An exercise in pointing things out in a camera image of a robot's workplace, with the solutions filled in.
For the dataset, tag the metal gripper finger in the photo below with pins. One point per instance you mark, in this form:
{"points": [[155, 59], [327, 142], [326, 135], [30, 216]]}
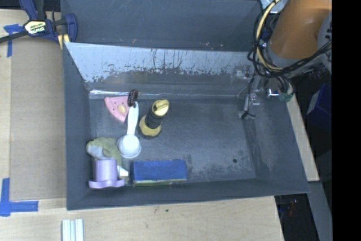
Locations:
{"points": [[244, 110], [254, 103]]}

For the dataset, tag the grey metal bin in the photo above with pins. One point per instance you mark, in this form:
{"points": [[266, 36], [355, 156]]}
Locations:
{"points": [[197, 135]]}

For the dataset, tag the blue sponge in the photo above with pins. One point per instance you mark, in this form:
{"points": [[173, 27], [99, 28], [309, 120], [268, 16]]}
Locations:
{"points": [[159, 170]]}

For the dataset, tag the white plastic scoop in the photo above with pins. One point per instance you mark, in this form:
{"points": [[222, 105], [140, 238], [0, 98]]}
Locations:
{"points": [[129, 144]]}

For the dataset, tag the pink triangular toy slice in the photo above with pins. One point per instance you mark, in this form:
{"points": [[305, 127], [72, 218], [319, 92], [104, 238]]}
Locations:
{"points": [[117, 107]]}

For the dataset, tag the small white plastic piece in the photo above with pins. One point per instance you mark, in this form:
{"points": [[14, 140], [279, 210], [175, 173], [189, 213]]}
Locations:
{"points": [[122, 171]]}

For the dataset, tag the green and grey toy animal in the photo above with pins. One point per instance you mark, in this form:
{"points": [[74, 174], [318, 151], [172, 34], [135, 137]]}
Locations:
{"points": [[103, 146]]}

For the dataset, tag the lilac plastic cup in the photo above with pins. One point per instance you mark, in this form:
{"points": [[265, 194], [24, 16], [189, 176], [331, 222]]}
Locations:
{"points": [[105, 172]]}

